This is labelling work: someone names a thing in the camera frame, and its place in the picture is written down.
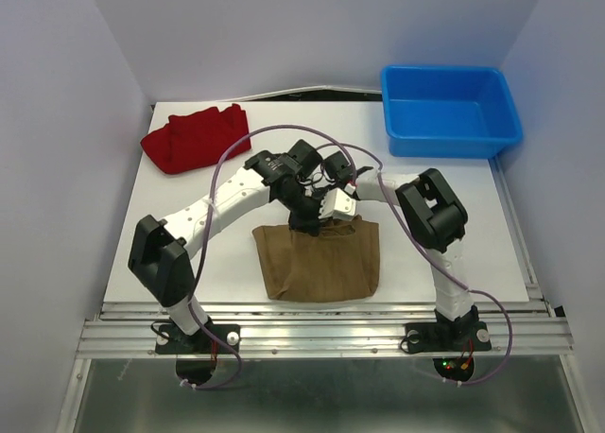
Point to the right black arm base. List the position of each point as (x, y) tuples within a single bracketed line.
[(444, 336)]

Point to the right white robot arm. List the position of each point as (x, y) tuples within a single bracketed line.
[(426, 206)]

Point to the red skirt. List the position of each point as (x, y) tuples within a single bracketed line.
[(197, 140)]

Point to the aluminium mounting rail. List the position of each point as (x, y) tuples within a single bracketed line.
[(365, 330)]

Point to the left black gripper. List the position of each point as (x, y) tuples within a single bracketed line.
[(310, 223)]

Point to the tan skirt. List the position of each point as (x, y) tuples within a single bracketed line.
[(340, 264)]

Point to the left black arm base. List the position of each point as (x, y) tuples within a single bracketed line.
[(171, 340)]

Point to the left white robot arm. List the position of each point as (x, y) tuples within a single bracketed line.
[(161, 249)]

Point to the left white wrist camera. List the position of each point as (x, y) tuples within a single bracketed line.
[(338, 205)]

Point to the blue plastic bin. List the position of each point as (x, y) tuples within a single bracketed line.
[(448, 112)]

